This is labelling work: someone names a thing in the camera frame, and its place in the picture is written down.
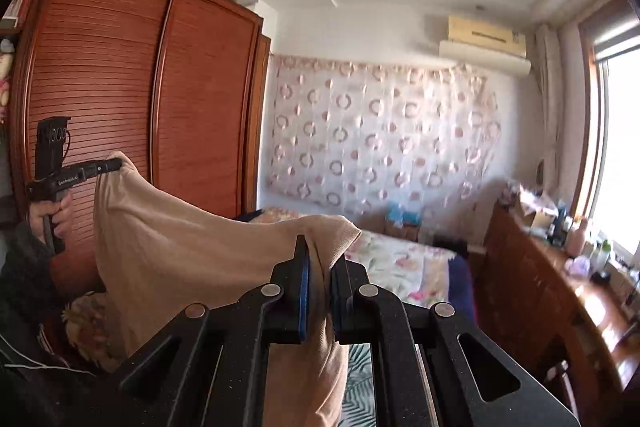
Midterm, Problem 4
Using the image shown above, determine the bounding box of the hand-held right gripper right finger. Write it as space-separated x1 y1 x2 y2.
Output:
329 258 582 427

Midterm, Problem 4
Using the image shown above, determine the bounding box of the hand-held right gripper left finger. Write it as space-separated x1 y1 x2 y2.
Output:
100 234 313 427

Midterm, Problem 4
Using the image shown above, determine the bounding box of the beige printed t-shirt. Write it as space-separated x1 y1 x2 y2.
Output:
92 151 363 427

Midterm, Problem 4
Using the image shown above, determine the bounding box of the person's left forearm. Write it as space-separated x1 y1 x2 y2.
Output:
0 222 66 323

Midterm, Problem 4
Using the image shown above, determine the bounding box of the person's left hand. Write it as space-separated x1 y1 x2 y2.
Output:
27 194 73 240

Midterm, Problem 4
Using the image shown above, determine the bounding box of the floral quilt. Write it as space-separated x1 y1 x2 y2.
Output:
62 206 468 427

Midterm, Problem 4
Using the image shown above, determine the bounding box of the blue carton box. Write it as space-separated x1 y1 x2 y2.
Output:
385 202 421 242

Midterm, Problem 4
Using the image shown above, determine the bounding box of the wooden louvred wardrobe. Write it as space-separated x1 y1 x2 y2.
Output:
10 0 273 298

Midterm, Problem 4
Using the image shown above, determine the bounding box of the circle-patterned sheer curtain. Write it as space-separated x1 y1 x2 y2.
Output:
265 54 503 218

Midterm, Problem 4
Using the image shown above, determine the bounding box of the wooden sideboard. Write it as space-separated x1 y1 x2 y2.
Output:
477 202 640 408

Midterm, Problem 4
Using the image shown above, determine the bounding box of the open cardboard box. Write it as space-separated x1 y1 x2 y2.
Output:
517 194 558 233

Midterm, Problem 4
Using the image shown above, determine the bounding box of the beige bottle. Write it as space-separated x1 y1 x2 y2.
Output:
565 217 588 258

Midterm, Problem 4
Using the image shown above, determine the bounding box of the green-capped bottle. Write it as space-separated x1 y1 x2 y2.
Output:
597 239 613 275

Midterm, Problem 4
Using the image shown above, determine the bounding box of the pale window curtain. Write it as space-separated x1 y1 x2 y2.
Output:
532 24 563 208

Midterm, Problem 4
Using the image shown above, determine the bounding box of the beige air conditioner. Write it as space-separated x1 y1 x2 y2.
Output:
446 14 528 58

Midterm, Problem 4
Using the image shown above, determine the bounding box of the wooden-framed window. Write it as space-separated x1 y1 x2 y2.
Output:
575 7 640 258

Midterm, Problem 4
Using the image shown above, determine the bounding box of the wall shelf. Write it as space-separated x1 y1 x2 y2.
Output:
0 0 41 122

